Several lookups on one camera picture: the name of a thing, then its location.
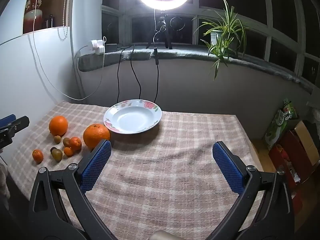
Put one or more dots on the brown longan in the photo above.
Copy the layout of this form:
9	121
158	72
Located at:
66	141
57	155
57	139

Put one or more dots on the tiny orange kumquat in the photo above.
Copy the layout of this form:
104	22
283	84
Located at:
68	151

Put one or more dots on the dark bottle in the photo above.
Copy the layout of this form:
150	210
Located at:
49	21

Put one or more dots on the white floral plate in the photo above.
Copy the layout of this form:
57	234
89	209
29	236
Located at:
132	120

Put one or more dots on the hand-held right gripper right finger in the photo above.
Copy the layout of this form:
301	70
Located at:
228	166

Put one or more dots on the brown cardboard box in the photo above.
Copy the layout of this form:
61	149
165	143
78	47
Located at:
303	140

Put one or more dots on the plant pot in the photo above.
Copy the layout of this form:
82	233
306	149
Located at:
214	38

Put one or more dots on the medium tangerine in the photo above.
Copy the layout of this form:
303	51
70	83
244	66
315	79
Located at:
75	143

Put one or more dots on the black tripod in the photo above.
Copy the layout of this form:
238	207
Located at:
163	25

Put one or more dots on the grey windowsill cloth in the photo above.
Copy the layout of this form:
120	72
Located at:
187	52

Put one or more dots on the spider plant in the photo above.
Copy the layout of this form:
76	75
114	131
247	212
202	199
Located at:
225	30

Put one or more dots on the red vase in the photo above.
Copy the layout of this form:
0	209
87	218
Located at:
33	10

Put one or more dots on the white window frame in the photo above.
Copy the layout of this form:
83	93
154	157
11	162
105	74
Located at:
268	30

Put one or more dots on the red box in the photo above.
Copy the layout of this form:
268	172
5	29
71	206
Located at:
290	155

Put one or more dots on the green snack bag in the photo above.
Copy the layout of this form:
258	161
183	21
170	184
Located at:
281	122

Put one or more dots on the bumpy large orange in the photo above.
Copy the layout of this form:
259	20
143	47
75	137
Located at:
96	136

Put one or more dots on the white power strip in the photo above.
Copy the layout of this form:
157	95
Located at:
97	46

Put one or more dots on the smooth large orange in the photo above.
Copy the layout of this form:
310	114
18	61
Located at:
58	125

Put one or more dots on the black power adapter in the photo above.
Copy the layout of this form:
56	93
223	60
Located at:
111	47

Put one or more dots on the small tangerine with green stem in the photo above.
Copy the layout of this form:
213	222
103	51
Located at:
37	155

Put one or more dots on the pink checkered blanket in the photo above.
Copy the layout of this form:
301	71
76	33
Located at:
162	155

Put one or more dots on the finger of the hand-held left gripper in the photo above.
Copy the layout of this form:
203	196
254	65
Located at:
7	119
18	125

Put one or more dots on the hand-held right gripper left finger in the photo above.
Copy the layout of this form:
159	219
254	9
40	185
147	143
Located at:
96	166

